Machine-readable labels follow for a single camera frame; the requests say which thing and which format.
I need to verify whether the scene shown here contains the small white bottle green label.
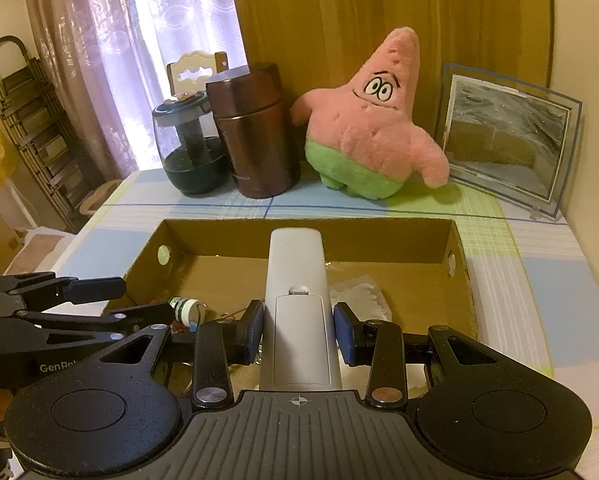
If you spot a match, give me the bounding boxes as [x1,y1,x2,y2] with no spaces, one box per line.
[168,296,208,331]

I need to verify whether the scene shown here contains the white remote control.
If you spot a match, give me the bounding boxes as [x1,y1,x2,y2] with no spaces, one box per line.
[258,228,343,392]

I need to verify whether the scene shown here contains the checked tablecloth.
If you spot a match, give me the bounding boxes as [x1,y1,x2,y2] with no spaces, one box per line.
[54,167,599,480]

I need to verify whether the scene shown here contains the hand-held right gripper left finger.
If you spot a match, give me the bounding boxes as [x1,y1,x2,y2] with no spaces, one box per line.
[100,300,266,411]

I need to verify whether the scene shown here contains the wooden door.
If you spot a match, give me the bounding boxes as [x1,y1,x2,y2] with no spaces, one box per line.
[227,0,553,111]

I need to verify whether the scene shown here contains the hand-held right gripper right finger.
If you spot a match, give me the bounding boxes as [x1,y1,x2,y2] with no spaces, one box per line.
[332,302,505,411]

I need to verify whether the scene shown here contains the brown cardboard box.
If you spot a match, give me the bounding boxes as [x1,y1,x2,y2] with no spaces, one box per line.
[102,217,479,391]

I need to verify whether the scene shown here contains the purple lace curtain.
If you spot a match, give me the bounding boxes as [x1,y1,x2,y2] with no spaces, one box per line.
[22,0,245,186]

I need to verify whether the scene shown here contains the glass picture frame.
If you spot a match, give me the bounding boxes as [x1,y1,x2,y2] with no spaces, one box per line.
[434,62,584,221]

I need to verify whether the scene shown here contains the dark glass jar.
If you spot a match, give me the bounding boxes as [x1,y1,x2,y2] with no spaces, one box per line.
[152,91,229,197]

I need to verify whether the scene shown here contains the black folding rack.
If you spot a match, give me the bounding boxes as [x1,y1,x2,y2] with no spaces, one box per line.
[0,36,110,233]

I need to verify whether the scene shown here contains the pink star plush toy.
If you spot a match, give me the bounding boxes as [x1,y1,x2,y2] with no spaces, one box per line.
[292,26,450,201]

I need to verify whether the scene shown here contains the cream wooden chair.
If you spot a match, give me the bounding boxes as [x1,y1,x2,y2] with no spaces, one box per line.
[166,49,228,98]

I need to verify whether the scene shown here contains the light wooden stool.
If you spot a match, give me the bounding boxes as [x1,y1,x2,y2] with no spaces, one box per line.
[80,180,123,216]

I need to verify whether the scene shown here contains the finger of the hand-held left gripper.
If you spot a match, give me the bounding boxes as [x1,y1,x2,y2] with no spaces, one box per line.
[0,306,175,348]
[0,272,128,313]

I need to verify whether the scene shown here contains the brown metal thermos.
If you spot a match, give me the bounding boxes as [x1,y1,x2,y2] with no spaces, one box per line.
[206,61,301,199]

